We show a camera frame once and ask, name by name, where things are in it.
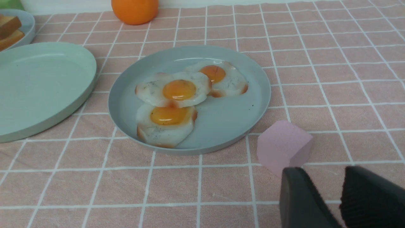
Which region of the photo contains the blue-grey egg plate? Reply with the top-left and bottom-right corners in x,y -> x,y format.
108,45 -> 271,155

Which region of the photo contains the toast slice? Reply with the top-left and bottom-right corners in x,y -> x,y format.
0,14 -> 22,40
0,30 -> 25,51

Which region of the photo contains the orange fruit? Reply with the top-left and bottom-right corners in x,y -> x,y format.
111,0 -> 159,25

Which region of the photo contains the pink checkered tablecloth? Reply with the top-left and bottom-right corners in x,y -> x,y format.
0,0 -> 405,228

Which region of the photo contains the green foam cube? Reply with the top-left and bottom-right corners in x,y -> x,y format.
0,0 -> 25,11

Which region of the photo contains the fried egg front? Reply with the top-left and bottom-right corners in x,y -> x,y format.
136,104 -> 198,148

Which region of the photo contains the fried egg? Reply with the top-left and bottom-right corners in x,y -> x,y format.
135,71 -> 212,108
136,104 -> 198,148
183,60 -> 248,98

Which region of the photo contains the mint green centre plate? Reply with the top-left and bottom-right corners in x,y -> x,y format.
0,42 -> 97,143

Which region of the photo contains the fried egg back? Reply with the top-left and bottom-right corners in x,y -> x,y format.
183,60 -> 248,98

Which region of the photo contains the pink foam cube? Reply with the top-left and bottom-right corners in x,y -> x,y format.
257,121 -> 313,178

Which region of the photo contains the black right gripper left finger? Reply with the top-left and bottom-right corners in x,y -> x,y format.
280,167 -> 342,228

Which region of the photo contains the light blue bread plate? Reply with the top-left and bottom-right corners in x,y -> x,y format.
1,9 -> 36,50

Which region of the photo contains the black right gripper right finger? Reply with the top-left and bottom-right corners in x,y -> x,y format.
340,166 -> 405,228

